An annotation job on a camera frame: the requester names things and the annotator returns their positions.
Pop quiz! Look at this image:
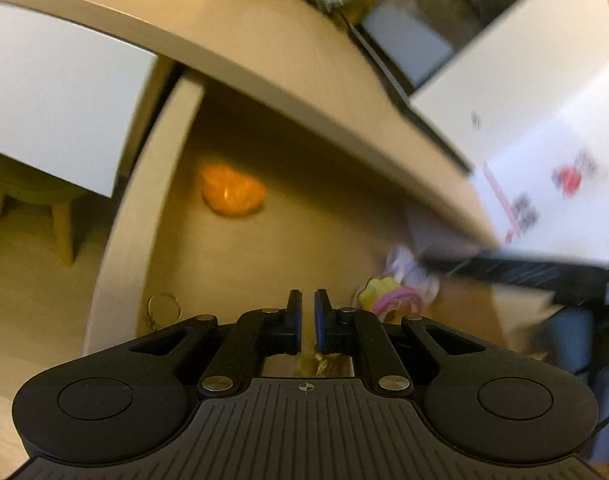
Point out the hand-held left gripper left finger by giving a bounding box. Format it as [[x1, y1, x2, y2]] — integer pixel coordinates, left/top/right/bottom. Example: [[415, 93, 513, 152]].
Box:
[[127, 289, 304, 396]]

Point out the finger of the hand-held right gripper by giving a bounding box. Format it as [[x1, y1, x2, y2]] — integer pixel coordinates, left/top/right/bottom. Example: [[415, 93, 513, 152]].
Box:
[[419, 246, 609, 307]]

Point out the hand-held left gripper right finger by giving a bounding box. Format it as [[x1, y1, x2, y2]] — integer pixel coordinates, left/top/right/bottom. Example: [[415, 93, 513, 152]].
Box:
[[314, 288, 487, 402]]

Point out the pink round toy plate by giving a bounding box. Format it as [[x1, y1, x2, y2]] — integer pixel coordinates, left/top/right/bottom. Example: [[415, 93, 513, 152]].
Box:
[[355, 276, 427, 320]]

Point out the wooden drawer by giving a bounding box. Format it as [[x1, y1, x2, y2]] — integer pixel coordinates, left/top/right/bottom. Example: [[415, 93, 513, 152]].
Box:
[[82, 67, 555, 378]]

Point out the pink white bagged toy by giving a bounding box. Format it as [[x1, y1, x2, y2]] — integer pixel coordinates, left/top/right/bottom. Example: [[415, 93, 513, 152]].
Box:
[[385, 245, 440, 297]]

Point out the orange plastic lid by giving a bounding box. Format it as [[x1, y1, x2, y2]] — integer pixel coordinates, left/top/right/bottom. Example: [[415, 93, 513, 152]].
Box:
[[200, 162, 266, 219]]

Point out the clear crinkly packet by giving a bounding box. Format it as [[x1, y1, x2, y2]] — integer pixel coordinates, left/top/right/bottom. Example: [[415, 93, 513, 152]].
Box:
[[297, 350, 356, 378]]

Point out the green chair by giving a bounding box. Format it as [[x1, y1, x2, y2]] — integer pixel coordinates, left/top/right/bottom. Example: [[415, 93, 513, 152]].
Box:
[[0, 152, 88, 268]]

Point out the white cabinet panel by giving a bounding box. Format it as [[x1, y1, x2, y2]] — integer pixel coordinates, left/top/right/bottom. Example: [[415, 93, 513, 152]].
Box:
[[0, 0, 158, 199]]

